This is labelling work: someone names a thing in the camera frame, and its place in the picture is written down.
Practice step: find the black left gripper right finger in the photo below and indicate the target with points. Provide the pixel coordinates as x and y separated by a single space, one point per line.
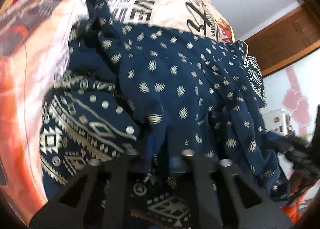
220 196

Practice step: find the orange right sleeve forearm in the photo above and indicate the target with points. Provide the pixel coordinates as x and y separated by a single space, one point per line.
296 209

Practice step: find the navy patterned garment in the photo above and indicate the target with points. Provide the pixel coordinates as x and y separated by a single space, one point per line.
158 91

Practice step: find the right hand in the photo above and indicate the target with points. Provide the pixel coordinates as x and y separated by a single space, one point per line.
299 184

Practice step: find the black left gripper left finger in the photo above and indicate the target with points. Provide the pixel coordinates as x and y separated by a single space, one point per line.
95 198

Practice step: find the wooden door frame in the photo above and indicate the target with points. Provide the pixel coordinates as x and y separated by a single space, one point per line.
286 41

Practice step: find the pink wall sticker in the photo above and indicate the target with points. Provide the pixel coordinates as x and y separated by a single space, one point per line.
295 102

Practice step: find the printed newspaper bed sheet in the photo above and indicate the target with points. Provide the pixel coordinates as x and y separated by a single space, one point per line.
34 55

